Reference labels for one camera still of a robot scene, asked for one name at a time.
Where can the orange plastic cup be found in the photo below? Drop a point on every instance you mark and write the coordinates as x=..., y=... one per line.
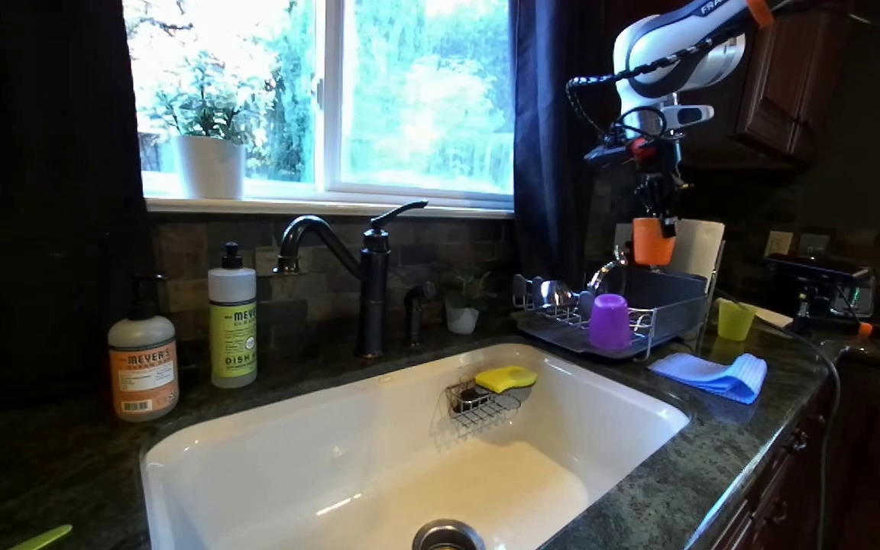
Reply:
x=651, y=243

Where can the green utensil handle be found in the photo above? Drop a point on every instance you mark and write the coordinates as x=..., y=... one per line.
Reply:
x=45, y=539

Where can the white sink basin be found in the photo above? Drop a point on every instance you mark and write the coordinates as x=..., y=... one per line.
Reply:
x=369, y=461

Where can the blue striped dish cloth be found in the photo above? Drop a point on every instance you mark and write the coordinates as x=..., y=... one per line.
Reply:
x=741, y=380

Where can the yellow sponge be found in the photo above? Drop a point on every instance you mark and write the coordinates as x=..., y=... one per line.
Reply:
x=504, y=380

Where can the small white potted plant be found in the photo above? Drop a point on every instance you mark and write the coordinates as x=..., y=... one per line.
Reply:
x=466, y=297

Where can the wire sponge caddy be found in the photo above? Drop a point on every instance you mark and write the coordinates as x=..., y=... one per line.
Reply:
x=471, y=405

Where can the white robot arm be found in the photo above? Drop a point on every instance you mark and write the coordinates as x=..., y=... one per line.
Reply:
x=655, y=61

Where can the window frame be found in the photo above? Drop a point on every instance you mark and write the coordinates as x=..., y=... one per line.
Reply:
x=358, y=105

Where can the green plastic cup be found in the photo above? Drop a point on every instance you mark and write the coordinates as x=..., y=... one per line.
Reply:
x=733, y=320

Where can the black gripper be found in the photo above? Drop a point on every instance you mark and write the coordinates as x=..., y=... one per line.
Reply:
x=649, y=139

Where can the navy blue curtain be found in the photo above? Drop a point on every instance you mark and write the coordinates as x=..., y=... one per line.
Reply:
x=552, y=183

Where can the orange soap bottle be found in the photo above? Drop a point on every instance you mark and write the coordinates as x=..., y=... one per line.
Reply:
x=142, y=353

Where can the paper towel roll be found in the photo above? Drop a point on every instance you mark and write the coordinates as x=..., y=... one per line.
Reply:
x=699, y=247

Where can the green soap bottle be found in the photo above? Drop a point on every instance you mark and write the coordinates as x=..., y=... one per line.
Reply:
x=234, y=320

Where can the sink drain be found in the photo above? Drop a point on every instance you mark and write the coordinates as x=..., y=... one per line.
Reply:
x=447, y=535

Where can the black appliance on counter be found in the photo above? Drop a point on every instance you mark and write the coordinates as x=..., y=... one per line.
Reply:
x=819, y=287

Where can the dark bronze faucet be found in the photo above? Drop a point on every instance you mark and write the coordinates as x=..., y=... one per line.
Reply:
x=370, y=267

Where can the steel dish rack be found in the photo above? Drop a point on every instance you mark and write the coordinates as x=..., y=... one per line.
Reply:
x=660, y=306

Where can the purple utensil cup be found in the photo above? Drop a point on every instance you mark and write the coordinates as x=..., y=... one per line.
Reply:
x=609, y=325

